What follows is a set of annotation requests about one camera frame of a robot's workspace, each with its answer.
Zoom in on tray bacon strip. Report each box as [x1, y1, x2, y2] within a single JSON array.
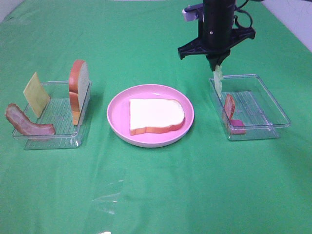
[[222, 94, 246, 135], [4, 103, 55, 136]]

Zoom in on clear plastic tray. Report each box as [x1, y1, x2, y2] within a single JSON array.
[[209, 74, 291, 141], [12, 81, 91, 150]]

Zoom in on yellow cheese slice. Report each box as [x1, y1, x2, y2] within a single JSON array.
[[23, 72, 50, 118]]

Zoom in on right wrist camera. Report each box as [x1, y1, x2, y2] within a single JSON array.
[[182, 3, 203, 22]]

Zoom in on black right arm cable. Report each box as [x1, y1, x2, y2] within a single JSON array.
[[233, 0, 254, 29]]

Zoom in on clear right plastic tray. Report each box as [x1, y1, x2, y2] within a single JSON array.
[[209, 74, 291, 141]]

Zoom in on tray bread slice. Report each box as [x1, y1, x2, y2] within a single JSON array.
[[69, 59, 89, 125], [129, 98, 185, 136]]

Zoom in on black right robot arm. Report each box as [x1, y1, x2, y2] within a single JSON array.
[[178, 0, 255, 72]]

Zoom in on green lettuce leaf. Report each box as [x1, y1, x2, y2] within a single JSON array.
[[214, 65, 224, 98]]

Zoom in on clear left plastic tray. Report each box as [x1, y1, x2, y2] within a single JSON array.
[[12, 81, 91, 150]]

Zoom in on green tablecloth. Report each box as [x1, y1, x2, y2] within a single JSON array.
[[0, 0, 312, 234]]

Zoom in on pink round plate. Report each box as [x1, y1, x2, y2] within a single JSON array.
[[107, 84, 195, 148]]

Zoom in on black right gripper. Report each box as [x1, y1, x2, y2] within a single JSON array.
[[178, 21, 255, 72]]

